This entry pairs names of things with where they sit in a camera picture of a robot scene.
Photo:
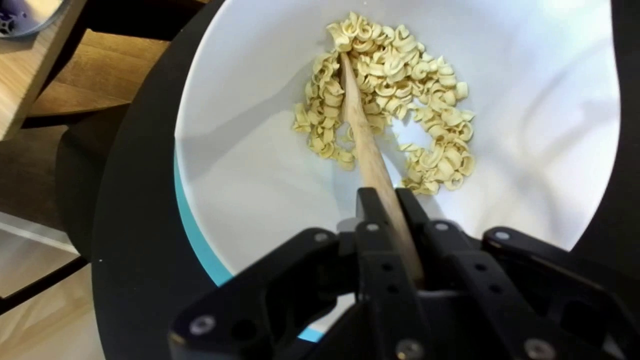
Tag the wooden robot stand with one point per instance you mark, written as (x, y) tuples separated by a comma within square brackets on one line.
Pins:
[(86, 80)]

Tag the dry pasta pieces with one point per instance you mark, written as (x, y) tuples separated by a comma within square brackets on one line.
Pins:
[(401, 72)]

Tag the white mixing bowl teal rim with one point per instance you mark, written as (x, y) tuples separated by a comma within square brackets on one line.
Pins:
[(247, 147)]

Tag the black round table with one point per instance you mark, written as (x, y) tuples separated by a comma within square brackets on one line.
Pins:
[(140, 227)]

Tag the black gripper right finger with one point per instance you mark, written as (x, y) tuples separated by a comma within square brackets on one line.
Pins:
[(521, 292)]

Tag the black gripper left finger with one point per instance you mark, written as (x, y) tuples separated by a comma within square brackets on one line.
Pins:
[(372, 287)]

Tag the slotted wooden spoon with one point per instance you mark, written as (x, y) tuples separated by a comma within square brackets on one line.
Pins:
[(367, 147)]

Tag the silver mounting plate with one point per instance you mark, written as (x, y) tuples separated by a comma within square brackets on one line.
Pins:
[(47, 12)]

